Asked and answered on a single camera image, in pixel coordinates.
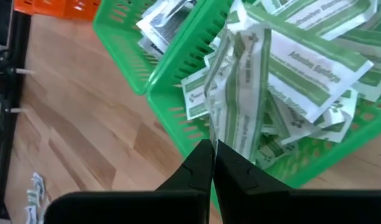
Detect black aluminium rig frame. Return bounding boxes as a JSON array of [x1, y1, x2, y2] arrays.
[[0, 0, 33, 220]]

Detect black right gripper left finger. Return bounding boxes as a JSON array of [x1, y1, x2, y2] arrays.
[[44, 139, 214, 224]]

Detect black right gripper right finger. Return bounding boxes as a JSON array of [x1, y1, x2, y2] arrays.
[[214, 139, 381, 224]]

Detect white antiseptic wipe packet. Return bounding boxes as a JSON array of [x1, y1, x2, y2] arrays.
[[137, 36, 165, 60], [135, 0, 198, 54], [24, 205, 39, 224]]

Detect green plastic basket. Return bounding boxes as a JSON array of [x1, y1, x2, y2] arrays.
[[93, 0, 233, 96], [145, 0, 381, 213]]

